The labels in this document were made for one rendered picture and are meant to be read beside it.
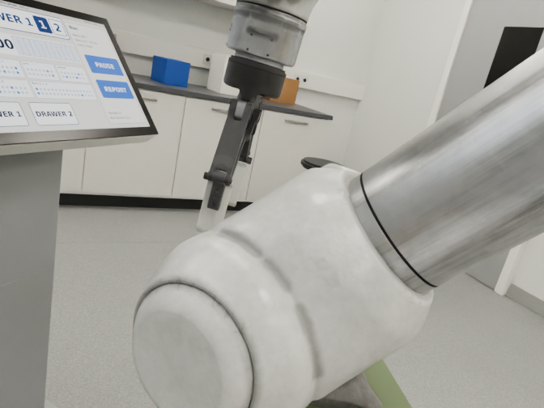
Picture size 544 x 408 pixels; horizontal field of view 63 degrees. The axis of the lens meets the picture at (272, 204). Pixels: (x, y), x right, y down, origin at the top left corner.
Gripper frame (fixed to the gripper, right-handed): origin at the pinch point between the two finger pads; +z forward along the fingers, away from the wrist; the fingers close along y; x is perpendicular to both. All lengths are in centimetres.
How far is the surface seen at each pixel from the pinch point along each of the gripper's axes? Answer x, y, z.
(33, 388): -37, -32, 70
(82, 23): -45, -45, -18
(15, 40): -47, -26, -12
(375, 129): 88, -391, 4
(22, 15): -50, -31, -16
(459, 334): 129, -166, 86
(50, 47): -45, -33, -12
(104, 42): -41, -49, -15
